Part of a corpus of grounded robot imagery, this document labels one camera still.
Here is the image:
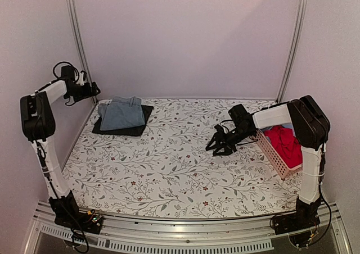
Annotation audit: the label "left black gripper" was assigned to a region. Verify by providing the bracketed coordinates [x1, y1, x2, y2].
[68, 81, 99, 102]

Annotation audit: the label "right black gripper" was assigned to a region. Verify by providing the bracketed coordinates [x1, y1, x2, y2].
[206, 126, 254, 156]

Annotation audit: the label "light blue denim jeans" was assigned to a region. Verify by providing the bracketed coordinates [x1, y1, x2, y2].
[98, 97, 145, 131]

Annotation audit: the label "black pinstriped shirt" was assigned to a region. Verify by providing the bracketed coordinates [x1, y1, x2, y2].
[92, 105, 154, 137]

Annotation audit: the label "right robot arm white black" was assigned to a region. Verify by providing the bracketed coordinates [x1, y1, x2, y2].
[205, 95, 330, 229]

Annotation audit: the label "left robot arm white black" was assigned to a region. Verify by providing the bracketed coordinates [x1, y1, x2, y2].
[20, 61, 100, 228]

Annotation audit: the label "pink perforated laundry basket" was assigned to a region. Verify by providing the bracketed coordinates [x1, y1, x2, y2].
[256, 130, 302, 179]

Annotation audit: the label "floral patterned table mat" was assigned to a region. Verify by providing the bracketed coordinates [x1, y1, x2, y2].
[63, 98, 302, 219]

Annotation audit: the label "light blue shirt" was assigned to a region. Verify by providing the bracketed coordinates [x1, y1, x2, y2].
[281, 123, 294, 131]

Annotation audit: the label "red garment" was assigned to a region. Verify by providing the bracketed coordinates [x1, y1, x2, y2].
[264, 125, 303, 168]

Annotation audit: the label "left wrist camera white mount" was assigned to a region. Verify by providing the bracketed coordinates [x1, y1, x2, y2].
[76, 70, 87, 86]

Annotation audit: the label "front aluminium rail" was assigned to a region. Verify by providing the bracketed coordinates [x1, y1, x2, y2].
[24, 202, 354, 253]

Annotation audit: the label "left aluminium frame post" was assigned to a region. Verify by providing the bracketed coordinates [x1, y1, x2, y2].
[63, 0, 98, 105]

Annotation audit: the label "aluminium frame post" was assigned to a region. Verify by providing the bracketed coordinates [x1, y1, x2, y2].
[276, 0, 307, 103]
[63, 0, 98, 105]

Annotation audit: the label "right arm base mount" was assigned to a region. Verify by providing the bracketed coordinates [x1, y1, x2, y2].
[269, 212, 320, 249]

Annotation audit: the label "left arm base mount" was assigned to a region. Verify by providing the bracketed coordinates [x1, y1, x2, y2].
[55, 210, 104, 234]

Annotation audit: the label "right aluminium frame post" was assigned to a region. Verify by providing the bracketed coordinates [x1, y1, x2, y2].
[276, 0, 307, 103]

